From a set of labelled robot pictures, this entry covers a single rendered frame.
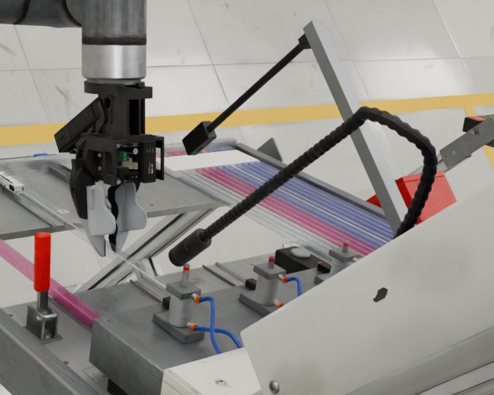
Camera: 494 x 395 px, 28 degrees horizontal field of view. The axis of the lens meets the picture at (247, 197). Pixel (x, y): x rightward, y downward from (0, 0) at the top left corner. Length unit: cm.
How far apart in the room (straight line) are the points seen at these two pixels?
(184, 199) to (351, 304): 87
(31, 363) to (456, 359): 54
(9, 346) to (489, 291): 59
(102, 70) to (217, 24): 188
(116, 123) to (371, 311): 60
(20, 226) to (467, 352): 86
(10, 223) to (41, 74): 129
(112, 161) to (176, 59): 170
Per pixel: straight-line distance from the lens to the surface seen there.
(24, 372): 99
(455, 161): 231
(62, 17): 121
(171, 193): 147
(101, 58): 113
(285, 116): 296
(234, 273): 122
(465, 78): 373
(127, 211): 121
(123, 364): 91
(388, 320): 59
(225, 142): 170
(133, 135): 114
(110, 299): 112
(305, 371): 65
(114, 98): 114
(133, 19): 114
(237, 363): 85
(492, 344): 51
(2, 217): 132
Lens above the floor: 191
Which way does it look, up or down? 45 degrees down
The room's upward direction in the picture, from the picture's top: 52 degrees clockwise
